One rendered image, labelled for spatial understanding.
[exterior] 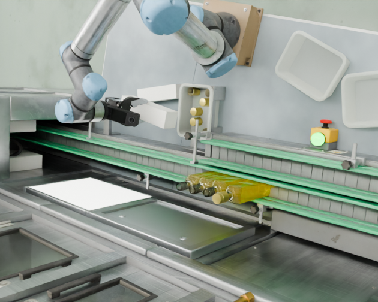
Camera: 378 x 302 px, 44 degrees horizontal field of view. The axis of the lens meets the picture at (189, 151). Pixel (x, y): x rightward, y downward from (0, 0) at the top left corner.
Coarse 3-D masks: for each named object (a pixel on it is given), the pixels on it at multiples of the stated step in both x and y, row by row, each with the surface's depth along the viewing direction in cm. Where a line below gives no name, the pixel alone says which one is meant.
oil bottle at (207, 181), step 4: (208, 176) 162; (212, 176) 162; (216, 176) 162; (220, 176) 163; (224, 176) 164; (228, 176) 164; (200, 180) 157; (204, 180) 156; (208, 180) 156; (212, 180) 156; (204, 184) 156; (208, 184) 155; (200, 192) 157
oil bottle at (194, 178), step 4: (204, 172) 169; (208, 172) 169; (212, 172) 170; (216, 172) 170; (188, 176) 161; (192, 176) 161; (196, 176) 161; (200, 176) 162; (204, 176) 162; (188, 180) 160; (192, 180) 159; (196, 180) 159; (192, 184) 159; (196, 184) 159
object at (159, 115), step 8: (136, 96) 179; (144, 104) 168; (152, 104) 170; (136, 112) 171; (144, 112) 169; (152, 112) 166; (160, 112) 163; (168, 112) 162; (176, 112) 166; (144, 120) 169; (152, 120) 166; (160, 120) 164; (168, 120) 164
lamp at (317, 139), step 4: (320, 132) 155; (312, 136) 155; (316, 136) 153; (320, 136) 153; (324, 136) 154; (312, 140) 155; (316, 140) 153; (320, 140) 153; (324, 140) 154; (316, 144) 154; (320, 144) 154
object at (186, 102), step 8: (184, 88) 193; (200, 88) 192; (208, 88) 183; (184, 96) 194; (192, 96) 197; (200, 96) 195; (184, 104) 195; (192, 104) 198; (184, 112) 195; (208, 112) 193; (184, 120) 196; (208, 120) 184; (184, 128) 197; (192, 128) 199; (200, 128) 196; (208, 128) 184
